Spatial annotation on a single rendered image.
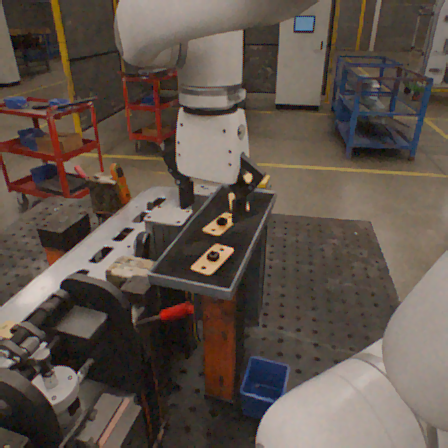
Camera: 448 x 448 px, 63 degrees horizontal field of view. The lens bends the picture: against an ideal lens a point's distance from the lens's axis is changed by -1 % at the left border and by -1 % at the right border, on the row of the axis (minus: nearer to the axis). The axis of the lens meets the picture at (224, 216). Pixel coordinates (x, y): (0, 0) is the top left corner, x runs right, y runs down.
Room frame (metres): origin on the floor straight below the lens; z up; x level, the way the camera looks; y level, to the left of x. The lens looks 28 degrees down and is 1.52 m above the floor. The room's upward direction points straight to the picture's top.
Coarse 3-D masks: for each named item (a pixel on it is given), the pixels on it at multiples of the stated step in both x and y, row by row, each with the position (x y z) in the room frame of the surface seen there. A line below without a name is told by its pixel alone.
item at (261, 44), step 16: (336, 0) 7.63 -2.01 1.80; (336, 16) 7.59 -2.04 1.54; (256, 32) 7.84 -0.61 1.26; (272, 32) 7.80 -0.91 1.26; (336, 32) 7.58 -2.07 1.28; (256, 48) 7.84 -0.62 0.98; (272, 48) 7.79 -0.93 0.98; (256, 64) 7.84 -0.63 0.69; (272, 64) 7.78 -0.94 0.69; (176, 80) 8.11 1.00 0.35; (256, 80) 7.83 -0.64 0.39; (272, 80) 7.80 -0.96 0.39
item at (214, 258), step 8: (216, 248) 0.54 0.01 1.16; (224, 248) 0.54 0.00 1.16; (208, 256) 0.51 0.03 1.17; (216, 256) 0.50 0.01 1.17; (224, 256) 0.52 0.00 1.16; (200, 264) 0.49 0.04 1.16; (208, 264) 0.49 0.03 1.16; (216, 264) 0.49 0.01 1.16; (200, 272) 0.47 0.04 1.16; (208, 272) 0.47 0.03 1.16
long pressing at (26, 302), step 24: (144, 192) 1.13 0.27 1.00; (168, 192) 1.13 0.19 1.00; (120, 216) 0.96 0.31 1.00; (96, 240) 0.83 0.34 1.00; (72, 264) 0.72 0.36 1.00; (96, 264) 0.72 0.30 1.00; (24, 288) 0.63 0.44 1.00; (48, 288) 0.63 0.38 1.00; (0, 312) 0.55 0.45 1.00; (24, 312) 0.55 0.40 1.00; (0, 360) 0.44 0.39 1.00
